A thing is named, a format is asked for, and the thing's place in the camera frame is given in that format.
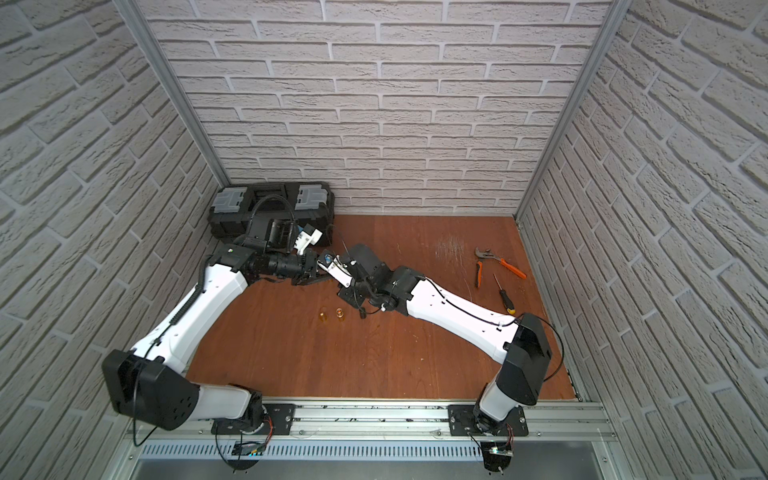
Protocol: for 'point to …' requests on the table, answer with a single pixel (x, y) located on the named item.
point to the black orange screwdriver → (506, 301)
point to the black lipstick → (362, 312)
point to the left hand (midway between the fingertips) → (340, 268)
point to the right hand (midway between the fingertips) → (350, 276)
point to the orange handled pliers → (488, 254)
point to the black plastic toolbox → (305, 202)
